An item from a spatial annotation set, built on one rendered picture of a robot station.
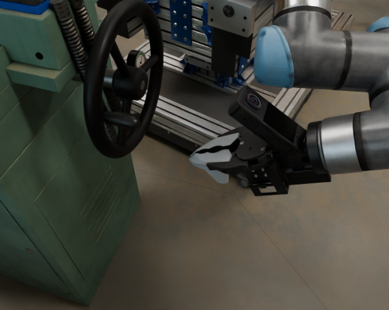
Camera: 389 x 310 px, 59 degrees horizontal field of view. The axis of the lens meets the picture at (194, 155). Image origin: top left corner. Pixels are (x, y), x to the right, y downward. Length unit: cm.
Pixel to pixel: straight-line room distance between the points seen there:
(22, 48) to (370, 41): 51
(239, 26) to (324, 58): 60
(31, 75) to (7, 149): 15
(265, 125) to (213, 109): 106
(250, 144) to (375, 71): 18
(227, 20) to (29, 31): 60
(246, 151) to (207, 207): 95
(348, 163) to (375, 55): 13
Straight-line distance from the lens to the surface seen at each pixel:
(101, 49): 54
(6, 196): 75
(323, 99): 200
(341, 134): 45
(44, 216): 86
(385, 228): 157
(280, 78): 46
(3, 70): 67
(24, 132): 73
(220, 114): 148
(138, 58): 97
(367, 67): 48
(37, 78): 63
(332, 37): 47
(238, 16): 103
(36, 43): 62
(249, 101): 45
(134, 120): 55
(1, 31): 65
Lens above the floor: 121
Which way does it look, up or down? 49 degrees down
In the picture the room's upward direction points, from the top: straight up
